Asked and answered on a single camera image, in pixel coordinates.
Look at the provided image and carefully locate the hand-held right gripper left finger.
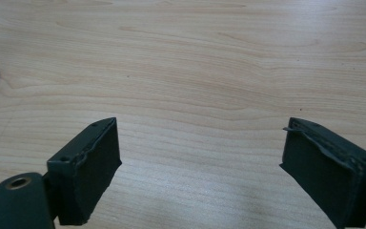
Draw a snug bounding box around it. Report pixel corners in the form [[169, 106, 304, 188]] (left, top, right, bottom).
[[46, 116, 123, 226]]

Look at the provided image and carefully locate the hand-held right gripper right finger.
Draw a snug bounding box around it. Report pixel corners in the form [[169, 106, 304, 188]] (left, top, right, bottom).
[[278, 116, 366, 229]]

